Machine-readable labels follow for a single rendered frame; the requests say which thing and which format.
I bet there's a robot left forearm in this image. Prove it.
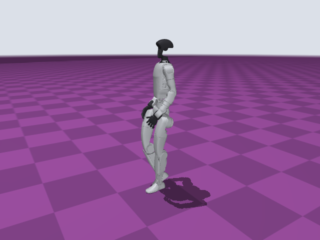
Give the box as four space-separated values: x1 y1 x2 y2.
154 90 176 118

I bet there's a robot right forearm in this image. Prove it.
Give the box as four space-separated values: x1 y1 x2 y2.
149 97 159 107

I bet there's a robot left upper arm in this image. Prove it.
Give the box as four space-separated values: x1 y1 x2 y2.
162 64 177 97

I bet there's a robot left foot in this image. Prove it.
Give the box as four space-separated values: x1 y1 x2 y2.
145 181 166 194

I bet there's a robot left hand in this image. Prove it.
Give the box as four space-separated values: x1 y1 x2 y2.
146 110 162 129

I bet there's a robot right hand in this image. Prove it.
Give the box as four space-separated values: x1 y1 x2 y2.
141 100 154 119

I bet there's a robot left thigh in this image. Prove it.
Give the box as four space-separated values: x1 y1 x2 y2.
153 113 174 159

